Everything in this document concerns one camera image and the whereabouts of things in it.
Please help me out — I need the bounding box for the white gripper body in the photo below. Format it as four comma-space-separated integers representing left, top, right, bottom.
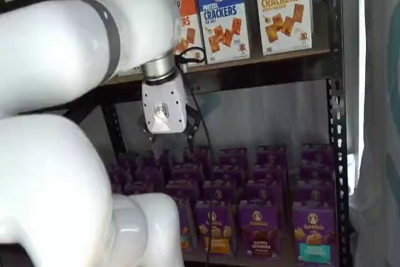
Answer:
141, 74, 189, 135

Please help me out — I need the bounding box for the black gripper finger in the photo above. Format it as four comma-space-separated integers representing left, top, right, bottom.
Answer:
186, 103, 202, 148
142, 128, 157, 144

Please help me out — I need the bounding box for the purple Annie's box brown label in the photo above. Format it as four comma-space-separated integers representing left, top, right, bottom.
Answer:
237, 203, 287, 260
246, 179, 287, 210
256, 145, 287, 168
251, 163, 287, 185

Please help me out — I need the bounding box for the purple Annie's box green label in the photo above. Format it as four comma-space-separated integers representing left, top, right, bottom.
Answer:
165, 181, 201, 204
171, 163, 206, 184
184, 145, 213, 168
178, 199, 197, 253

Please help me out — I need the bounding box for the purple Annie's box violet label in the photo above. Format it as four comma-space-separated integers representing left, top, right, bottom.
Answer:
123, 182, 154, 195
134, 166, 165, 185

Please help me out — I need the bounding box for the purple Annie's box pink label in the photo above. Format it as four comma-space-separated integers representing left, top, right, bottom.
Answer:
107, 165, 134, 186

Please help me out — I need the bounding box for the orange pretzel crackers box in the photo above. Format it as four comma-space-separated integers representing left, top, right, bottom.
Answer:
152, 0, 206, 68

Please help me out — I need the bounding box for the blue pretzel crackers box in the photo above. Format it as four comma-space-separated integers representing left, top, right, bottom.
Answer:
192, 0, 251, 65

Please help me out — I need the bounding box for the purple Annie's box teal label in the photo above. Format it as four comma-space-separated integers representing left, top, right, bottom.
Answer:
298, 163, 336, 185
295, 181, 338, 210
292, 203, 339, 264
301, 144, 335, 167

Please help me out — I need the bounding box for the yellow pretzel crackers box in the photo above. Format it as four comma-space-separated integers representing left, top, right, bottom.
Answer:
253, 0, 314, 56

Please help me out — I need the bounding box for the black metal shelf rack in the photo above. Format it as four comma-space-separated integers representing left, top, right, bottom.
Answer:
0, 0, 354, 267

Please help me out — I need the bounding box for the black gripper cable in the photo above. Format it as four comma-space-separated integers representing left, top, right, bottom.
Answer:
174, 47, 216, 263

